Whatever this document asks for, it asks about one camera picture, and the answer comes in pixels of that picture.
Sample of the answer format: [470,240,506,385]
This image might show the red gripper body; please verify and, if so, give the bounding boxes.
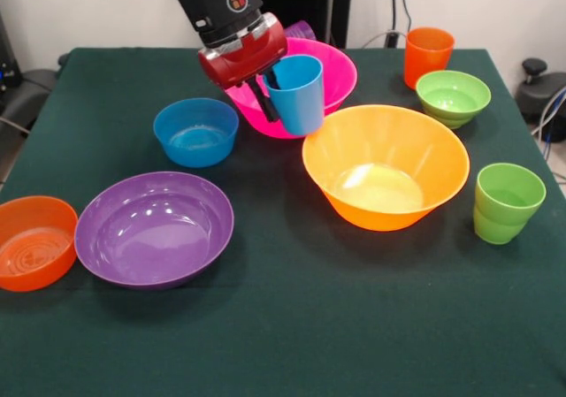
[197,11,288,91]

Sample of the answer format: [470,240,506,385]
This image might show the blue plastic cup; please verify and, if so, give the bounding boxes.
[263,54,325,136]

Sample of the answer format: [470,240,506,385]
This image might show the purple plastic cup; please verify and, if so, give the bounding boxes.
[282,19,317,42]

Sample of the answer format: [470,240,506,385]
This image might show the pink plastic bowl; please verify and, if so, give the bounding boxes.
[225,37,358,140]

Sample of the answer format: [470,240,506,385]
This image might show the yellow plastic bowl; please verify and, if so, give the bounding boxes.
[302,104,470,233]

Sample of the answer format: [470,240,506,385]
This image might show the purple plastic bowl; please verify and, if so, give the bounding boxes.
[73,171,235,293]

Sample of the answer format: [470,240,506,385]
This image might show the green plastic bowl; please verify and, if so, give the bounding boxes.
[415,70,493,130]

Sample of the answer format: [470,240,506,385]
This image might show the orange plastic bowl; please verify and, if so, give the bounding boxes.
[0,195,79,294]

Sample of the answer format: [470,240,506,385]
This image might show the blue plastic bowl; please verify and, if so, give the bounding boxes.
[153,97,240,169]

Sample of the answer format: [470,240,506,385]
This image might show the orange plastic cup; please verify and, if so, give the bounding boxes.
[403,27,455,89]

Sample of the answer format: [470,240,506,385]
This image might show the grey chair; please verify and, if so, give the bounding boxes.
[0,67,58,137]

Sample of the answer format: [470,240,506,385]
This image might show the dark green tablecloth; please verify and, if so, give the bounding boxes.
[0,47,566,397]

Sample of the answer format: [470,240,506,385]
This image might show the dark equipment box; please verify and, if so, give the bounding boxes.
[0,11,23,94]

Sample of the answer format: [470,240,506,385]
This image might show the green plastic cup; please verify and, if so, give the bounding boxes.
[472,163,547,245]

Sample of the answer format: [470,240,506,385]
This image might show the grey cable with plug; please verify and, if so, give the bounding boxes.
[360,28,408,50]

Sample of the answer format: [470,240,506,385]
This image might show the blue and white cables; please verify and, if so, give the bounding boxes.
[530,85,566,159]

